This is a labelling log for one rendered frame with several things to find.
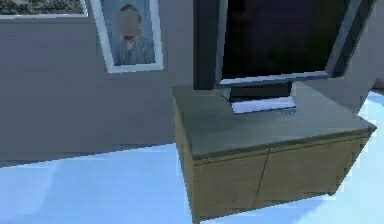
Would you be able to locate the wooden cabinet with grey top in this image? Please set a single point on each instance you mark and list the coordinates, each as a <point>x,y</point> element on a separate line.
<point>253,166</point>

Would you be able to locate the white framed portrait picture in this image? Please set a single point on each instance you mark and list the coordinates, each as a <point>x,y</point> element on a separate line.
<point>131,36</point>

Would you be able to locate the black flat television set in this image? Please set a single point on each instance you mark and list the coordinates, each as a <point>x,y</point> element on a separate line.
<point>273,43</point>

